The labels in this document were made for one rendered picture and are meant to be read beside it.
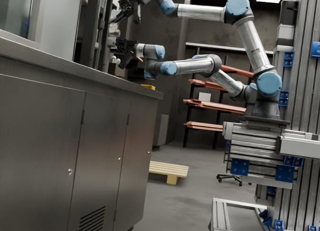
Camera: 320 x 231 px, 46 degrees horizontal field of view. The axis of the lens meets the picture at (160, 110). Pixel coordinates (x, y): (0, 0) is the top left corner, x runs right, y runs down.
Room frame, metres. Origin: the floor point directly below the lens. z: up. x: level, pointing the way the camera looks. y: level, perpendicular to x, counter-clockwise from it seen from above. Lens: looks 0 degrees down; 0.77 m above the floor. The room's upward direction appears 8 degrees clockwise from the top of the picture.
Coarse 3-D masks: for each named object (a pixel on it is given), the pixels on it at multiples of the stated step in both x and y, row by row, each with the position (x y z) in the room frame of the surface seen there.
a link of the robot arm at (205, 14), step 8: (176, 8) 2.12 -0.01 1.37; (184, 8) 2.10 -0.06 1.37; (192, 8) 2.09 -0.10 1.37; (200, 8) 2.08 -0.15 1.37; (208, 8) 2.07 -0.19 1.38; (216, 8) 2.06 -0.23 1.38; (224, 8) 2.04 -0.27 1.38; (168, 16) 2.17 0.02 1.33; (176, 16) 2.14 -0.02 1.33; (184, 16) 2.12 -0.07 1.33; (192, 16) 2.11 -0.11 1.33; (200, 16) 2.09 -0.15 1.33; (208, 16) 2.08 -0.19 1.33; (216, 16) 2.06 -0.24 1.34; (224, 16) 2.04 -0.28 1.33
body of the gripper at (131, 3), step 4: (124, 0) 2.07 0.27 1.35; (128, 0) 2.07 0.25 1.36; (132, 0) 2.08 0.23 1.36; (136, 0) 2.08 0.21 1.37; (140, 0) 2.05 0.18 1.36; (120, 4) 2.07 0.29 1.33; (124, 4) 2.07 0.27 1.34; (128, 4) 2.06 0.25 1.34; (132, 4) 2.07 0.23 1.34; (124, 8) 2.07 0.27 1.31; (128, 8) 2.06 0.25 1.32; (132, 8) 2.07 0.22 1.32; (128, 12) 2.08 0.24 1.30; (132, 12) 2.11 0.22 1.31
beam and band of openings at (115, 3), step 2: (114, 0) 2.98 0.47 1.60; (116, 0) 3.02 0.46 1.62; (118, 0) 3.05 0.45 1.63; (114, 2) 2.99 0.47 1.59; (116, 2) 3.02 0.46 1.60; (112, 4) 3.00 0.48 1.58; (114, 4) 2.99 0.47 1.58; (116, 4) 3.03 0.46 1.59; (118, 4) 3.06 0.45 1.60; (112, 6) 3.05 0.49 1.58; (114, 6) 3.05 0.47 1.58; (116, 6) 3.04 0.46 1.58; (118, 6) 3.07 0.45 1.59; (112, 8) 3.06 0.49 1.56; (114, 8) 3.06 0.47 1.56; (116, 8) 3.05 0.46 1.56; (118, 8) 3.08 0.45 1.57; (116, 10) 3.05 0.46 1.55
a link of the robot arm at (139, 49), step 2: (138, 44) 2.13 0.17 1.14; (140, 44) 2.13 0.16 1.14; (142, 44) 2.13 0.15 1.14; (144, 44) 2.13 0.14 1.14; (136, 46) 2.13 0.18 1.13; (138, 46) 2.12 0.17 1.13; (140, 46) 2.12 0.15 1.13; (142, 46) 2.11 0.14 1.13; (136, 48) 2.13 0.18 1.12; (138, 48) 2.12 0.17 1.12; (140, 48) 2.12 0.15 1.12; (142, 48) 2.11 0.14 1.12; (136, 50) 2.12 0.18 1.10; (138, 50) 2.12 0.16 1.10; (140, 50) 2.12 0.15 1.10; (142, 50) 2.11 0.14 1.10; (136, 52) 2.12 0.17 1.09; (138, 52) 2.12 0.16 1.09; (140, 52) 2.12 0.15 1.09; (142, 52) 2.11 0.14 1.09; (136, 54) 2.14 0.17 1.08; (138, 54) 2.13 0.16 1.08; (140, 54) 2.12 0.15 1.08; (142, 54) 2.12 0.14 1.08; (138, 56) 2.14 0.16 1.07; (140, 56) 2.14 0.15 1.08; (142, 56) 2.13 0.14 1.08
